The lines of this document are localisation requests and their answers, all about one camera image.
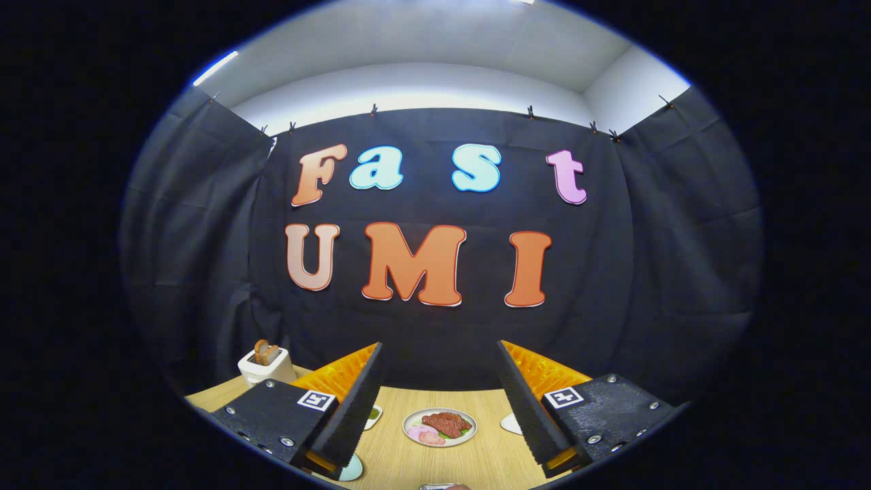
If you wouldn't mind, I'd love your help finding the brown grilled steak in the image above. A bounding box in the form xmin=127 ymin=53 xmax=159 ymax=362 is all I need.
xmin=421 ymin=411 xmax=472 ymax=440

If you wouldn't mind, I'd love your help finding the narrow ceiling light panel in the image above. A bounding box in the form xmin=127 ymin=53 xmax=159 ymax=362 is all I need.
xmin=193 ymin=51 xmax=240 ymax=87

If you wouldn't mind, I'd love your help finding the oval cream plate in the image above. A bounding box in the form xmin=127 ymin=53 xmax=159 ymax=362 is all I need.
xmin=403 ymin=407 xmax=478 ymax=448

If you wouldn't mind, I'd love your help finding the row of small cloth clips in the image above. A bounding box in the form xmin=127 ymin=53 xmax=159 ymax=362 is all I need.
xmin=208 ymin=92 xmax=674 ymax=144

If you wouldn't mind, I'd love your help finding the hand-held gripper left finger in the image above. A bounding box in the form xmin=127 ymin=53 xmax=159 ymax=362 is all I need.
xmin=210 ymin=342 xmax=384 ymax=480

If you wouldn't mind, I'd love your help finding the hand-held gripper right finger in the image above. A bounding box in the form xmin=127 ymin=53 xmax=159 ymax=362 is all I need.
xmin=495 ymin=340 xmax=683 ymax=479

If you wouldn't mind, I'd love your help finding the cream white toaster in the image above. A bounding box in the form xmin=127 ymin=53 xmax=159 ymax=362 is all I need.
xmin=237 ymin=346 xmax=298 ymax=385

